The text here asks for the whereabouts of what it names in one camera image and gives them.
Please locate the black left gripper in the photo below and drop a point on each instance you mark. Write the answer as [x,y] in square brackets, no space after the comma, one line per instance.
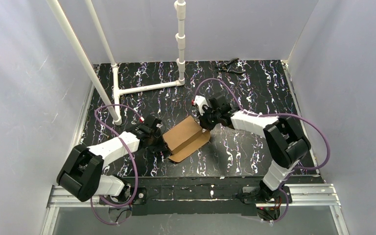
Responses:
[157,138]

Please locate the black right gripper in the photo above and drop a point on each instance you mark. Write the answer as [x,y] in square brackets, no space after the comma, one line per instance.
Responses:
[207,117]

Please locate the brown cardboard paper box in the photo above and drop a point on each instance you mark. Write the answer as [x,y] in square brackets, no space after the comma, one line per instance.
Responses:
[185,138]

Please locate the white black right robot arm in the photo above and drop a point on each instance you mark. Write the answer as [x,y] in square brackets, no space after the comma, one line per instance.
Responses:
[285,138]

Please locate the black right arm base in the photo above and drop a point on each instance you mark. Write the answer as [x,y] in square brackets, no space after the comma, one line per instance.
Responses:
[271,201]

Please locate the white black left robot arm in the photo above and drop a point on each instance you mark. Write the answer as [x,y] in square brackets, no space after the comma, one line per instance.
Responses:
[82,173]

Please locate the black pliers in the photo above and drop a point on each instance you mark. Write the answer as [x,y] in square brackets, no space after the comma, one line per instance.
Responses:
[225,67]

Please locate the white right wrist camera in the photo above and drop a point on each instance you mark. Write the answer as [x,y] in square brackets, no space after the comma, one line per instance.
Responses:
[201,104]

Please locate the aluminium rail frame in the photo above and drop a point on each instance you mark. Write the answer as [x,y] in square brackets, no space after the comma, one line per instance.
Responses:
[205,203]

